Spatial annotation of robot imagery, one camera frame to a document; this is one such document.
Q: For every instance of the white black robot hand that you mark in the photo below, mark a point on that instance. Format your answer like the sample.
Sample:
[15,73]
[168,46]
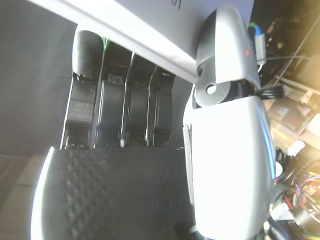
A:
[120,195]

